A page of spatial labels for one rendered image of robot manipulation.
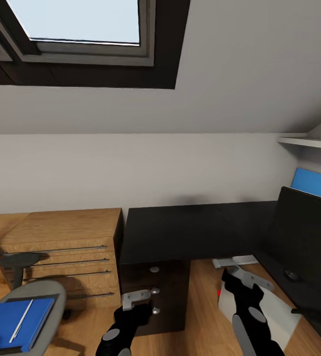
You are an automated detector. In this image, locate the pen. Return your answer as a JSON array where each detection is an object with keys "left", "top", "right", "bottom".
[{"left": 9, "top": 300, "right": 33, "bottom": 343}]

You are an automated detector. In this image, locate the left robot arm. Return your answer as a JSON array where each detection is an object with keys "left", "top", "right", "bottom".
[{"left": 95, "top": 289, "right": 153, "bottom": 356}]

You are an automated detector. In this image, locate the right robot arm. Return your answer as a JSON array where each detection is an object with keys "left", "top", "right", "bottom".
[{"left": 222, "top": 268, "right": 285, "bottom": 356}]

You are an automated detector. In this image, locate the monitor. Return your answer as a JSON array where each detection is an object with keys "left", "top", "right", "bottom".
[{"left": 263, "top": 186, "right": 321, "bottom": 318}]

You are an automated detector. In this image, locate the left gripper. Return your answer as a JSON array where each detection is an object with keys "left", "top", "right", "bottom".
[{"left": 114, "top": 299, "right": 153, "bottom": 333}]

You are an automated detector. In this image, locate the swivel chair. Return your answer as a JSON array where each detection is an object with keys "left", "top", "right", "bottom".
[{"left": 0, "top": 253, "right": 71, "bottom": 356}]

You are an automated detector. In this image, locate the mouse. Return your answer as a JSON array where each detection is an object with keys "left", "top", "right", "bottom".
[{"left": 285, "top": 269, "right": 301, "bottom": 280}]

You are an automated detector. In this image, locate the folder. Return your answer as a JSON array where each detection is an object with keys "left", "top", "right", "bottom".
[{"left": 0, "top": 298, "right": 54, "bottom": 356}]

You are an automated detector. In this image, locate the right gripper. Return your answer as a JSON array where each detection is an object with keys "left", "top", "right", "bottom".
[{"left": 222, "top": 268, "right": 263, "bottom": 304}]

